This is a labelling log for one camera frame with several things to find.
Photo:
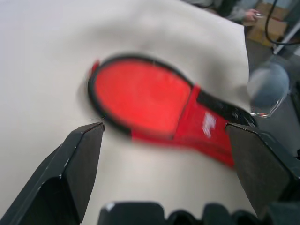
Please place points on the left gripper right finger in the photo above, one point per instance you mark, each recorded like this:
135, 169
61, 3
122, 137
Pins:
262, 164

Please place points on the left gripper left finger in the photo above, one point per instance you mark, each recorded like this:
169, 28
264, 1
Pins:
54, 178

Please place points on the black clear paddle case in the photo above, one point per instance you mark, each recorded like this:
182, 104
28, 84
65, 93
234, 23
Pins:
206, 140

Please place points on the red table tennis paddle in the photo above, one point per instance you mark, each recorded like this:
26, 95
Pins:
140, 98

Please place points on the bystander hand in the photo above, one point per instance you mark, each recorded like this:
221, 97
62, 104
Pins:
254, 15

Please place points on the white translucent round object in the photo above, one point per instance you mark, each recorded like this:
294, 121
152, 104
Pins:
269, 86

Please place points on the beige table cover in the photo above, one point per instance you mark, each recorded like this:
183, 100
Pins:
47, 58

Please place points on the cardboard box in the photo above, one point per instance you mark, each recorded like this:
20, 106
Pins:
276, 28

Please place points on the bystander in grey clothing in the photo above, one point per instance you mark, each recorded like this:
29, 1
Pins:
229, 9

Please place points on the white frame leg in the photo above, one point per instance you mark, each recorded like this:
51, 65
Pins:
281, 48

